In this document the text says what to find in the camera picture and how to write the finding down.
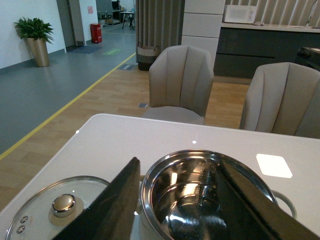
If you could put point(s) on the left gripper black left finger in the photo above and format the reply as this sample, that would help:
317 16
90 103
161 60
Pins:
111 215

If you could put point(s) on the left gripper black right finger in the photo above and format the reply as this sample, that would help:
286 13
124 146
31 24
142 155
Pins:
250 215

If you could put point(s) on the glass pot lid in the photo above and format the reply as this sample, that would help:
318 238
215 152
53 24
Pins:
54 207

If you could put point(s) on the steel cream pot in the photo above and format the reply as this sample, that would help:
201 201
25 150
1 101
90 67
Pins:
178 197

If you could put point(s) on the gold plant pot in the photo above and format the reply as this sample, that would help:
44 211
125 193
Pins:
39 51

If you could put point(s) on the beige chair right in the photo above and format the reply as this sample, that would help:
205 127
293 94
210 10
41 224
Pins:
283 98

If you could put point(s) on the beige chair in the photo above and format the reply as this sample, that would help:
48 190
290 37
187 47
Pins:
283 98
180 85

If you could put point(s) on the beige chair left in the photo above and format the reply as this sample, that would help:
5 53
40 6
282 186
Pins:
180 85

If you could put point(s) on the woven laundry basket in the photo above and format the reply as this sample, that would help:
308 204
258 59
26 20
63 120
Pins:
146 55

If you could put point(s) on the dark kitchen counter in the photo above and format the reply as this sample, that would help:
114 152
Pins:
242 48

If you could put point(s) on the blue door mat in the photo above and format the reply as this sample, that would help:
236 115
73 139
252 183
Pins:
85 49

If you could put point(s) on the red bin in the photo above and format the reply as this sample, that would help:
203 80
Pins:
96 33

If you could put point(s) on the grey curtain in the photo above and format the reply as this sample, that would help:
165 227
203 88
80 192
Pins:
159 23

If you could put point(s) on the white cabinet column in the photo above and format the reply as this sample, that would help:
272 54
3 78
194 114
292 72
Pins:
202 20

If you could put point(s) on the white microwave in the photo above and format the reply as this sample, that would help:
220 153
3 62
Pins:
240 14

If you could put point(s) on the green potted plant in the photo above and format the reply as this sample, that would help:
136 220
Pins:
34 28

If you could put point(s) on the distant black table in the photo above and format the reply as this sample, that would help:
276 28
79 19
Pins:
128 17

